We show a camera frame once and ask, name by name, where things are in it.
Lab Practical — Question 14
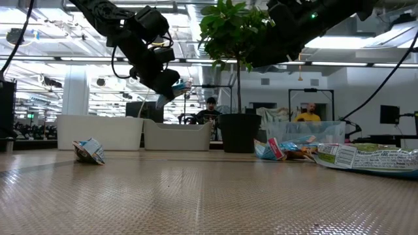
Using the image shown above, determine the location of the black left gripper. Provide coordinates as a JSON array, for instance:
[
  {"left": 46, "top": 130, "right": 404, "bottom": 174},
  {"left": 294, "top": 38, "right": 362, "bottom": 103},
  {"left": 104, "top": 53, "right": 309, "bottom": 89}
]
[{"left": 120, "top": 32, "right": 182, "bottom": 101}]

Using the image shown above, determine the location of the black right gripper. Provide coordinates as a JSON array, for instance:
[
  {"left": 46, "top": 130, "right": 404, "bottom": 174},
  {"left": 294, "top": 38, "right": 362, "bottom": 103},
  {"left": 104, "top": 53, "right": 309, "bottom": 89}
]
[{"left": 246, "top": 22, "right": 308, "bottom": 69}]

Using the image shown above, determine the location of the white teal granola bar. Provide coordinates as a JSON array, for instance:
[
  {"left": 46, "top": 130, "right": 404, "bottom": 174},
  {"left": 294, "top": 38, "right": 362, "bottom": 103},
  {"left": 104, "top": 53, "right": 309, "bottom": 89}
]
[{"left": 155, "top": 78, "right": 194, "bottom": 110}]

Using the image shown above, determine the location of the blue granola bar wrapper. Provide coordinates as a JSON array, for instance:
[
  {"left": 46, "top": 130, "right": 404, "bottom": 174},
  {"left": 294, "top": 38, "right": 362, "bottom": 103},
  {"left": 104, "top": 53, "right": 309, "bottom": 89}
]
[
  {"left": 72, "top": 137, "right": 106, "bottom": 166},
  {"left": 283, "top": 135, "right": 318, "bottom": 153}
]

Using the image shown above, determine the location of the green granola bar wrapper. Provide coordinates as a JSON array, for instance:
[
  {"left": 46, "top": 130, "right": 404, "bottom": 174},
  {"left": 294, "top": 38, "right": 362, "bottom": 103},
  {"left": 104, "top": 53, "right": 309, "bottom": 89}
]
[{"left": 312, "top": 142, "right": 418, "bottom": 180}]

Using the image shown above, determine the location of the black monitor on arm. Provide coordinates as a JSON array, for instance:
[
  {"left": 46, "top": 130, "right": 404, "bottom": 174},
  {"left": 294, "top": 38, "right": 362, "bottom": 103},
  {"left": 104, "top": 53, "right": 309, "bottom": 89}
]
[{"left": 379, "top": 104, "right": 418, "bottom": 136}]

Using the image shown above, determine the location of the blue white red granola bar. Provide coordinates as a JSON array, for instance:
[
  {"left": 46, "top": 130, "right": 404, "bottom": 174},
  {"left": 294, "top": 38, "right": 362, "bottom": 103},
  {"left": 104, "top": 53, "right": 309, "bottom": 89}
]
[{"left": 253, "top": 136, "right": 287, "bottom": 162}]

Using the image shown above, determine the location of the black computer monitor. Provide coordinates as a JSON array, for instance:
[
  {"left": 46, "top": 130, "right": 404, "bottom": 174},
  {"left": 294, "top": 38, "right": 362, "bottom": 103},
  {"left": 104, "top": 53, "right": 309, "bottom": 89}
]
[{"left": 125, "top": 101, "right": 165, "bottom": 124}]

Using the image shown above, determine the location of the green leafy potted tree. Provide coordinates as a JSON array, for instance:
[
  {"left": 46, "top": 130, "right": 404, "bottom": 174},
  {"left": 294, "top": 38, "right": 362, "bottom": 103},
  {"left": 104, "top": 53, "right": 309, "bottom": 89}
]
[{"left": 198, "top": 0, "right": 279, "bottom": 115}]

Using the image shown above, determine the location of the person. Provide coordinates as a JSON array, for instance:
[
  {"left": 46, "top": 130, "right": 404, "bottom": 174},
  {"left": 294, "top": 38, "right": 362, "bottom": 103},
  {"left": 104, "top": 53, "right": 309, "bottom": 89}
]
[
  {"left": 195, "top": 97, "right": 223, "bottom": 142},
  {"left": 294, "top": 102, "right": 322, "bottom": 123}
]

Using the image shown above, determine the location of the white bin with curved rim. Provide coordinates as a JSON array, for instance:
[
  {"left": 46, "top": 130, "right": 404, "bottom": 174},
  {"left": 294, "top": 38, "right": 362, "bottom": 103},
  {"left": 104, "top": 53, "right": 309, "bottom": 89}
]
[{"left": 142, "top": 118, "right": 214, "bottom": 151}]

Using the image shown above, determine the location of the grey cloth cover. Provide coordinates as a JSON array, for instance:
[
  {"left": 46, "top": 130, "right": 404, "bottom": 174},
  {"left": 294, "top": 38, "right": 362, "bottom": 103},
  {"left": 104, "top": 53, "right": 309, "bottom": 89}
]
[{"left": 256, "top": 106, "right": 295, "bottom": 123}]

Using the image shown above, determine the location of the large white plastic bin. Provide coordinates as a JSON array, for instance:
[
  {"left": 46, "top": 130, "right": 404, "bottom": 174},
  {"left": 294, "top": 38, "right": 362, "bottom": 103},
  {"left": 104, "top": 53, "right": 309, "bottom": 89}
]
[{"left": 56, "top": 114, "right": 145, "bottom": 151}]

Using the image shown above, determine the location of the black plant pot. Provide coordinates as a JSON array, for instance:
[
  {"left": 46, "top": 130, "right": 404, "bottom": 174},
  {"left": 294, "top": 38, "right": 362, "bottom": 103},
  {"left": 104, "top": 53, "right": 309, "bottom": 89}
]
[{"left": 217, "top": 113, "right": 263, "bottom": 154}]

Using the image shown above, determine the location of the white pillar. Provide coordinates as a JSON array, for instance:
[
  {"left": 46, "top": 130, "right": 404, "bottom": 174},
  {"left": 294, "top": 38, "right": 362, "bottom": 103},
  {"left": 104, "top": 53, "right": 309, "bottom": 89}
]
[{"left": 61, "top": 73, "right": 90, "bottom": 116}]

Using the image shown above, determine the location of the clear plastic bin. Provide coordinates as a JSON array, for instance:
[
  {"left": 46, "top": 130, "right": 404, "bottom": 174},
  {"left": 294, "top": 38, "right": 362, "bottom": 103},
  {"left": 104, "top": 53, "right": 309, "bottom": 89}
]
[{"left": 266, "top": 121, "right": 346, "bottom": 147}]

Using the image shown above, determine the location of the beige mesh table mat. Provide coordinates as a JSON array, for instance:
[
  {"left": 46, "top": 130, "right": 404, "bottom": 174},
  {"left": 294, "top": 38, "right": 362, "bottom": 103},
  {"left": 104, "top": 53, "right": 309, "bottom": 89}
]
[{"left": 0, "top": 153, "right": 418, "bottom": 235}]

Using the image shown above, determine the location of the black workbench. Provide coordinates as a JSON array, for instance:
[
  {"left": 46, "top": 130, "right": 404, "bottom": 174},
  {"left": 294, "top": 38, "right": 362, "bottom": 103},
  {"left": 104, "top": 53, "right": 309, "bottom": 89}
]
[{"left": 351, "top": 133, "right": 418, "bottom": 148}]

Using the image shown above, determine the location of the black cabinet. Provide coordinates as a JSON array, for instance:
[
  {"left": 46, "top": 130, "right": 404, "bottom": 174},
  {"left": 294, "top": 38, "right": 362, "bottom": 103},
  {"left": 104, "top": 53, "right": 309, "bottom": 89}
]
[{"left": 0, "top": 80, "right": 18, "bottom": 140}]

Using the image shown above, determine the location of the small grey container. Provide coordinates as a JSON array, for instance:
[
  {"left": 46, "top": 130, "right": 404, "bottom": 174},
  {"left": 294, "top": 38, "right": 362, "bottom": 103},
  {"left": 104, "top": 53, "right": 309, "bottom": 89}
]
[{"left": 0, "top": 136, "right": 15, "bottom": 154}]

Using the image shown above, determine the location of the black background rig frame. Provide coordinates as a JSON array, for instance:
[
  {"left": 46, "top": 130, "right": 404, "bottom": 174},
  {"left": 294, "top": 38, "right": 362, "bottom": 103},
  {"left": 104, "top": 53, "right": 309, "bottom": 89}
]
[
  {"left": 184, "top": 84, "right": 234, "bottom": 116},
  {"left": 288, "top": 87, "right": 336, "bottom": 123}
]

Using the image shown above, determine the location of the black gripper loop cable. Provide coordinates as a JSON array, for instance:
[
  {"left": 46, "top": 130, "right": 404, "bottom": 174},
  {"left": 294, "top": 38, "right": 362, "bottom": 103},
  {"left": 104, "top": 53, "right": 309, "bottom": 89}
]
[{"left": 110, "top": 44, "right": 132, "bottom": 80}]

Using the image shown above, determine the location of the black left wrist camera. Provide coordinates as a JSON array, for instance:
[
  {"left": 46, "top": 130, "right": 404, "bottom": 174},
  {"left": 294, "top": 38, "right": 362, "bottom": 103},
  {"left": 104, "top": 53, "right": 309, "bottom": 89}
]
[{"left": 134, "top": 5, "right": 171, "bottom": 42}]

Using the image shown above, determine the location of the long black arm cable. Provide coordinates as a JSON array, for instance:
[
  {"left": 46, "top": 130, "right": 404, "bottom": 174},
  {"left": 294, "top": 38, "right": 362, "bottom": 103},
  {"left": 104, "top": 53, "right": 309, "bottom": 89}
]
[
  {"left": 0, "top": 0, "right": 36, "bottom": 75},
  {"left": 340, "top": 30, "right": 418, "bottom": 121}
]

